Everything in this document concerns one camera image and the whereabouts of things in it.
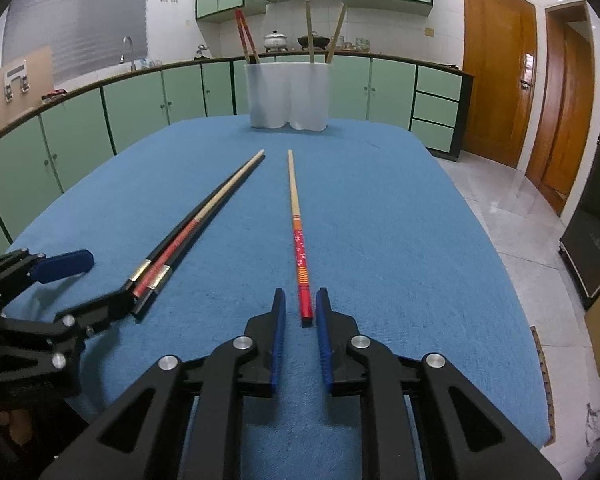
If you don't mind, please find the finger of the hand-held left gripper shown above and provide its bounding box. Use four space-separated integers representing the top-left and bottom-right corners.
0 280 136 386
0 248 95 328

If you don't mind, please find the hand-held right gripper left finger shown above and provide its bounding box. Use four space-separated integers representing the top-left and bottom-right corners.
37 287 287 480

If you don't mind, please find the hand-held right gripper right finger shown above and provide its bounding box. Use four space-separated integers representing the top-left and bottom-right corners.
315 287 563 480

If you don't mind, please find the black silver-banded chopstick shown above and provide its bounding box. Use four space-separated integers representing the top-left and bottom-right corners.
127 180 231 291

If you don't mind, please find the red floral cream-tipped chopstick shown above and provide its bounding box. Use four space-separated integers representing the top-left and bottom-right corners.
286 149 314 325

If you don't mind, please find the row of chopsticks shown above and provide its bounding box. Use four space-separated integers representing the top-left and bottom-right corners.
132 154 267 321

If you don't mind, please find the red gold-banded cream-tipped chopstick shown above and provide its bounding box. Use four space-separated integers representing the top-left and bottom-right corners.
132 149 266 298

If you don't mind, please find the white two-compartment utensil holder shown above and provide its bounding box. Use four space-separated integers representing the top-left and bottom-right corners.
244 60 331 132

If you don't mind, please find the red-topped brown chopstick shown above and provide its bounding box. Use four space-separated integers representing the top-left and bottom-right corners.
237 10 260 64
234 8 253 64

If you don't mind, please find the plain wooden chopstick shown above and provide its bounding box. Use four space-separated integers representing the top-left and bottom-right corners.
305 0 315 64
326 4 348 64

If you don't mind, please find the person's left hand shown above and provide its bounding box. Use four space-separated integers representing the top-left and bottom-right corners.
7 406 33 447

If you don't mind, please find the blue tablecloth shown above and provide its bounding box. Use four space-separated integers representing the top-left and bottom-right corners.
2 114 555 480

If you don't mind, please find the long green base cabinet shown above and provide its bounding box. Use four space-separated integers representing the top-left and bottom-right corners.
0 57 238 256

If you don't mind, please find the white device on board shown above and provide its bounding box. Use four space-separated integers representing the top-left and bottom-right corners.
2 60 31 103

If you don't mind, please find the dark brown countertop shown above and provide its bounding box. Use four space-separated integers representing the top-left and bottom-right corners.
0 55 476 156

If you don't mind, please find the metal kitchen faucet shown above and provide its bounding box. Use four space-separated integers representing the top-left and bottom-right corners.
120 36 136 72

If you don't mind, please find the green cabinet drawer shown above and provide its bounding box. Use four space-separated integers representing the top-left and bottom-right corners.
416 65 463 101
412 92 458 126
410 119 455 153

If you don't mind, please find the grey window blind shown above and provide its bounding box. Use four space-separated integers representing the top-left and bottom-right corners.
2 0 151 86

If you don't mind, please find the green base cabinet with drawers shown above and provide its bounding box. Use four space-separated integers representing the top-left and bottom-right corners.
230 55 473 161

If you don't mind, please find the black glass-front cabinet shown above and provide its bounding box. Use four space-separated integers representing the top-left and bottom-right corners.
559 59 600 311

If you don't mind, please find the black wok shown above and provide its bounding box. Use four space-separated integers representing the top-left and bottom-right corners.
297 31 333 52

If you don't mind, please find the closed wooden door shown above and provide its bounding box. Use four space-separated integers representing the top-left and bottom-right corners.
461 0 538 170

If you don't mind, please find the open wooden door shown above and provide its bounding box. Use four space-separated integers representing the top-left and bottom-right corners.
525 2 597 217

